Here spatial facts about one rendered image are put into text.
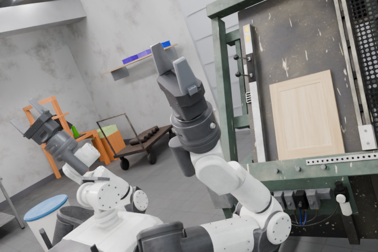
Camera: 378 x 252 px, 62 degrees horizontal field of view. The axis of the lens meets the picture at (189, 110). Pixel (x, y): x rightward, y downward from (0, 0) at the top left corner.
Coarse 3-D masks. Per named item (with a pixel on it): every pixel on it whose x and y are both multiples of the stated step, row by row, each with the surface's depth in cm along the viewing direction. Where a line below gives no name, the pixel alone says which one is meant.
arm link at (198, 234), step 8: (176, 232) 65; (184, 232) 70; (192, 232) 68; (200, 232) 68; (152, 240) 63; (160, 240) 63; (168, 240) 63; (176, 240) 64; (184, 240) 65; (192, 240) 66; (200, 240) 66; (208, 240) 67; (144, 248) 64; (152, 248) 63; (160, 248) 62; (168, 248) 62; (176, 248) 63; (184, 248) 64; (192, 248) 65; (200, 248) 66; (208, 248) 66
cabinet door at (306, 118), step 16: (288, 80) 197; (304, 80) 190; (320, 80) 185; (272, 96) 201; (288, 96) 195; (304, 96) 189; (320, 96) 184; (288, 112) 194; (304, 112) 188; (320, 112) 182; (336, 112) 176; (288, 128) 192; (304, 128) 186; (320, 128) 181; (336, 128) 175; (288, 144) 190; (304, 144) 185; (320, 144) 179; (336, 144) 174
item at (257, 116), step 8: (248, 24) 219; (248, 48) 215; (256, 72) 212; (256, 80) 209; (256, 88) 207; (256, 96) 206; (256, 104) 205; (256, 112) 204; (256, 120) 203; (256, 128) 202; (256, 136) 201; (264, 136) 201; (256, 144) 200; (264, 144) 199; (264, 152) 196; (264, 160) 195
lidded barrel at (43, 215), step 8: (48, 200) 383; (56, 200) 372; (64, 200) 364; (32, 208) 377; (40, 208) 365; (48, 208) 354; (56, 208) 351; (24, 216) 359; (32, 216) 349; (40, 216) 343; (48, 216) 346; (32, 224) 347; (40, 224) 345; (48, 224) 347; (48, 232) 348; (40, 240) 353
